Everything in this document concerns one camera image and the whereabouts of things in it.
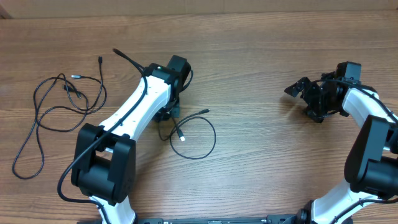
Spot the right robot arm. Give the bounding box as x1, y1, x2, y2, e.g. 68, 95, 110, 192
283, 62, 397, 224

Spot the separated black usb cable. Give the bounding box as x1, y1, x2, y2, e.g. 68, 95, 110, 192
11, 74, 108, 180

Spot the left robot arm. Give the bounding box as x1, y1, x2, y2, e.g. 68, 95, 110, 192
71, 55, 191, 223

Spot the black cable bundle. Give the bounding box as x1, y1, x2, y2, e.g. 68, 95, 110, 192
34, 55, 105, 133

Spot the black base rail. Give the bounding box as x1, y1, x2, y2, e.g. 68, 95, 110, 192
132, 214, 296, 224

